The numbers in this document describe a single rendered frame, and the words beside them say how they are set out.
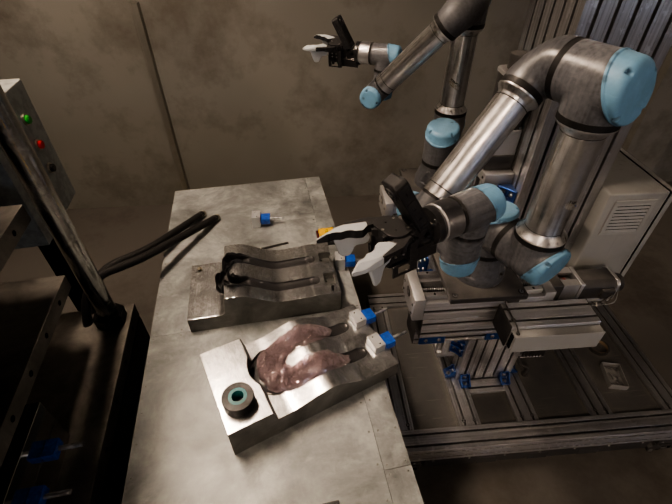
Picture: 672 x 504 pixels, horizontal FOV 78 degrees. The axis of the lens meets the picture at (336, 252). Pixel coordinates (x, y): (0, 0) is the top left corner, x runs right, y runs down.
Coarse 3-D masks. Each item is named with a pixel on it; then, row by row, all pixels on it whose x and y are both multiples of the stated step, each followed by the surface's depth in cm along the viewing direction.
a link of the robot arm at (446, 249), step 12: (456, 240) 80; (468, 240) 79; (480, 240) 79; (444, 252) 84; (456, 252) 82; (468, 252) 81; (480, 252) 83; (444, 264) 86; (456, 264) 83; (468, 264) 83; (456, 276) 86
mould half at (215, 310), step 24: (216, 264) 151; (240, 264) 141; (312, 264) 147; (192, 288) 142; (240, 288) 132; (312, 288) 138; (336, 288) 138; (192, 312) 134; (216, 312) 134; (240, 312) 134; (264, 312) 136; (288, 312) 139; (312, 312) 141
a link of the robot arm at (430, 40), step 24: (456, 0) 120; (480, 0) 120; (432, 24) 126; (456, 24) 122; (408, 48) 133; (432, 48) 129; (384, 72) 140; (408, 72) 137; (360, 96) 145; (384, 96) 145
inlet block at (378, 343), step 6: (372, 336) 124; (378, 336) 124; (384, 336) 126; (390, 336) 126; (396, 336) 127; (366, 342) 126; (372, 342) 123; (378, 342) 123; (384, 342) 123; (390, 342) 124; (372, 348) 123; (378, 348) 122; (384, 348) 123
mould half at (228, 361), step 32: (320, 320) 131; (224, 352) 117; (256, 352) 121; (384, 352) 123; (224, 384) 109; (256, 384) 109; (320, 384) 111; (352, 384) 114; (224, 416) 102; (256, 416) 102; (288, 416) 108
